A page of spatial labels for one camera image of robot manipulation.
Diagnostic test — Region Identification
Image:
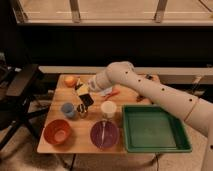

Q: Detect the green plastic tray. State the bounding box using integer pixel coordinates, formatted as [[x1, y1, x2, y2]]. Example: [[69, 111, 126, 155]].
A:
[[122, 105, 192, 153]]

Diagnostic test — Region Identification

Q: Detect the orange fruit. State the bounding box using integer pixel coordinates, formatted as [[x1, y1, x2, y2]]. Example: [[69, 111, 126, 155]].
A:
[[64, 76, 77, 87]]

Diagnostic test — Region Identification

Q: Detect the red grapes bunch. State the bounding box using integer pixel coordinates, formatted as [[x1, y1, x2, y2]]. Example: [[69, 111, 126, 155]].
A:
[[136, 95, 145, 102]]

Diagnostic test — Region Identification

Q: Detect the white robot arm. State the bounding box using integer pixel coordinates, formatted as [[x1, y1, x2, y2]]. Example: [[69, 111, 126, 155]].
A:
[[86, 61, 213, 171]]

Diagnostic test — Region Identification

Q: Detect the purple bowl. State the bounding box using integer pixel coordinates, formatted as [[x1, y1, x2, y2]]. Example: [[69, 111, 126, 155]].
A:
[[90, 121, 119, 149]]

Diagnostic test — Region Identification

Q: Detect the white utensil in bowl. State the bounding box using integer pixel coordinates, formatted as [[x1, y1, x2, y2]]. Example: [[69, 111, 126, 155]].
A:
[[102, 122, 106, 143]]

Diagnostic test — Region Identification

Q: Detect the red bowl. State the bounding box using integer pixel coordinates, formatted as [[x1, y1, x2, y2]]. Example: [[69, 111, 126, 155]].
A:
[[43, 119, 71, 145]]

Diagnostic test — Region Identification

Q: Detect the blue cloth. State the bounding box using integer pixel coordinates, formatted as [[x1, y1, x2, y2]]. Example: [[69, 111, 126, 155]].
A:
[[100, 87, 113, 97]]

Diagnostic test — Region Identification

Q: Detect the white cup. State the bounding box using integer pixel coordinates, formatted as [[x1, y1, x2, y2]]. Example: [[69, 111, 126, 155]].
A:
[[101, 101, 117, 119]]

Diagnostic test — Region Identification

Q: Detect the orange carrot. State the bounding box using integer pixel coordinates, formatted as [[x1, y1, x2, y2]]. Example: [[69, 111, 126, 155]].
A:
[[104, 89, 120, 101]]

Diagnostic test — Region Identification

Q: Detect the black office chair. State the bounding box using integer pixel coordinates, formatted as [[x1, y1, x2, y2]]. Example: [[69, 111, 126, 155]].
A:
[[0, 52, 49, 151]]

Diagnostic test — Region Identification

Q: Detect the black eraser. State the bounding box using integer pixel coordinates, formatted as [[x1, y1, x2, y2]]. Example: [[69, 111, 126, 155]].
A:
[[80, 94, 94, 107]]

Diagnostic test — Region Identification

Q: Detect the blue cup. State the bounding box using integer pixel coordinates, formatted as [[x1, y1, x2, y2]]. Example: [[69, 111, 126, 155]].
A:
[[61, 103, 75, 118]]

